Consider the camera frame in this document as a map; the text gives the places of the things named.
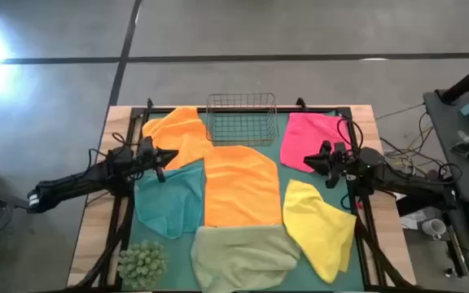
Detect orange microfiber towel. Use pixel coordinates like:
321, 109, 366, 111
142, 106, 214, 171
203, 145, 283, 228

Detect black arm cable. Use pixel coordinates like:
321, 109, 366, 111
335, 116, 361, 154
86, 131, 138, 172

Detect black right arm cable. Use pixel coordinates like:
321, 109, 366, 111
335, 116, 361, 154

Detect black stand pole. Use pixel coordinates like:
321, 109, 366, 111
440, 55, 469, 105

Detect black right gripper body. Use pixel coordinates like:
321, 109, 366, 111
319, 140, 352, 189

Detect white paper sheet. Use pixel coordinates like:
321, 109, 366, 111
399, 207, 427, 231

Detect pink microfiber towel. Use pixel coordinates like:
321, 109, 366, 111
279, 112, 353, 174

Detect white mug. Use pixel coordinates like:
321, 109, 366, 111
421, 218, 447, 240

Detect grey side desk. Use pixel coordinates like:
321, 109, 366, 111
423, 85, 469, 293

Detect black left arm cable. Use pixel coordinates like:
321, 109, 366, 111
86, 131, 138, 172

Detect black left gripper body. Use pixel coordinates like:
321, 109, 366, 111
137, 136, 167, 183

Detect black wire basket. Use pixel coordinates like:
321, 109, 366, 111
205, 92, 279, 147

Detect teal microfiber towel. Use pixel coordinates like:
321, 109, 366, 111
134, 159, 207, 240

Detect green table mat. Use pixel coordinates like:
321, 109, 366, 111
121, 109, 366, 292

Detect tangled floor cables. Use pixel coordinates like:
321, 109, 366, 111
376, 101, 463, 182

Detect pale green microfiber towel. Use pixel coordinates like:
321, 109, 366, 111
190, 224, 301, 293

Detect green artificial plant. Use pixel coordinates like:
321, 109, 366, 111
116, 239, 169, 288

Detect yellow microfiber towel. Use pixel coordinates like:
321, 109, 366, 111
282, 178, 357, 285

